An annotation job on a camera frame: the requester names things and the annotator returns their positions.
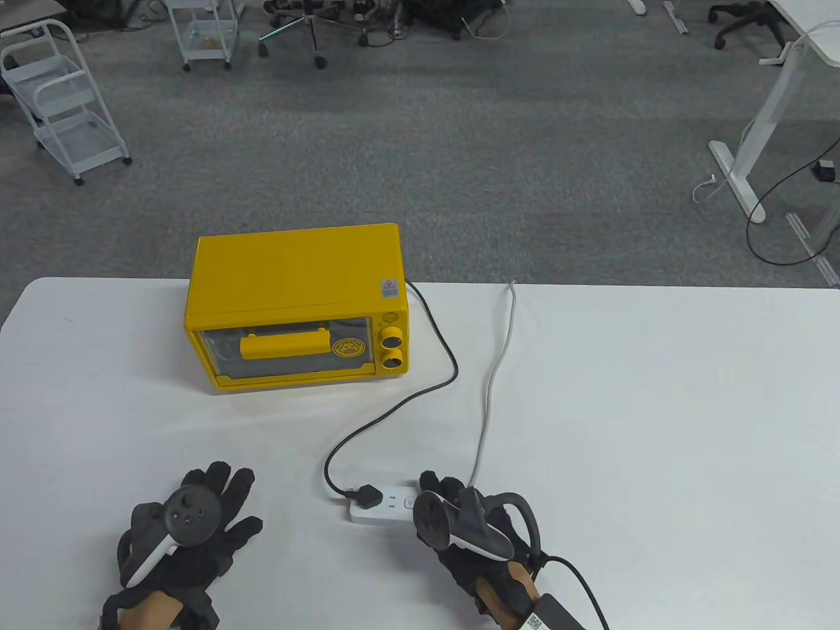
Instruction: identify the yellow toaster oven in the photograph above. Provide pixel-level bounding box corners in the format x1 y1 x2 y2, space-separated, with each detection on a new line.
183 223 410 393

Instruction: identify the white power strip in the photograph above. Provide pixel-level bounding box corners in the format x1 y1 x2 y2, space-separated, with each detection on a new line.
348 484 422 526

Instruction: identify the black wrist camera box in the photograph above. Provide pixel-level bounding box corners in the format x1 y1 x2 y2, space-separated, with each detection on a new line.
522 594 586 630

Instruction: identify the black office chair base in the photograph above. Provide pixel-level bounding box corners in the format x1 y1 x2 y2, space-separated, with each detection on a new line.
707 0 788 51

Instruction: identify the black floor cable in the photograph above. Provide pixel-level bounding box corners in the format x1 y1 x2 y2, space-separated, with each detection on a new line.
745 135 840 266

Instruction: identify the white standing desk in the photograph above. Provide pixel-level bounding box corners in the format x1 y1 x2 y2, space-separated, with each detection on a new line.
709 0 840 225

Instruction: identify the silver office chair base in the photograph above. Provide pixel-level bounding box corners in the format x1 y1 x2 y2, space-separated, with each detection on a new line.
257 0 369 70

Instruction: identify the person's left hand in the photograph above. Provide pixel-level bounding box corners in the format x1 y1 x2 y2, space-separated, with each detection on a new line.
98 461 264 630

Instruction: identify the grey-white right hand controller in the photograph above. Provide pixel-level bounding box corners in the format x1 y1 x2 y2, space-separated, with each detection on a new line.
413 487 543 564

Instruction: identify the white floor cable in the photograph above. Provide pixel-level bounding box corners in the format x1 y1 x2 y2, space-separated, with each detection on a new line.
692 173 733 212

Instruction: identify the person's left forearm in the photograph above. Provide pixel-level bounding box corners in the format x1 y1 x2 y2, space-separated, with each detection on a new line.
121 591 183 630

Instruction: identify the grey-white hand controller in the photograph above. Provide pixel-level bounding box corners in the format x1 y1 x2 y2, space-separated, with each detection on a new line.
117 486 224 589
413 487 543 564

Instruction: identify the grey floor cable cover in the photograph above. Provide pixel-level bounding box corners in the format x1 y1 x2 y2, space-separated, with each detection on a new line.
786 213 840 288

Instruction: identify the black equipment pile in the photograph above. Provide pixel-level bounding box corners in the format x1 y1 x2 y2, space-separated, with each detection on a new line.
354 0 507 47

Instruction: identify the person's right hand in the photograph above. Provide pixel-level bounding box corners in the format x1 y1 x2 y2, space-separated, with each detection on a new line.
415 470 549 621

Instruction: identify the person's right forearm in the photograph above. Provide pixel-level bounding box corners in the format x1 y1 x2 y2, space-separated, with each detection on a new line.
479 563 543 625

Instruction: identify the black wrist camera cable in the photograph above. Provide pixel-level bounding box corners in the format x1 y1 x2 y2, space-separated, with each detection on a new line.
539 555 612 630

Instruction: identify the large white wire trolley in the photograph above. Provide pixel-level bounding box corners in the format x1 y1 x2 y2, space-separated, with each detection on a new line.
0 18 133 186

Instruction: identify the black oven power cord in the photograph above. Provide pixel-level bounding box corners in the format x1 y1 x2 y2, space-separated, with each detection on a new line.
324 278 459 511

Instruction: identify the grey-white left hand controller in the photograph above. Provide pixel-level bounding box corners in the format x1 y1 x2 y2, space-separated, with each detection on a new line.
117 486 224 589

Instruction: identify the small white wire trolley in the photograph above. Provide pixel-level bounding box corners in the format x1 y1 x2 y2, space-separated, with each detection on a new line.
166 0 240 72

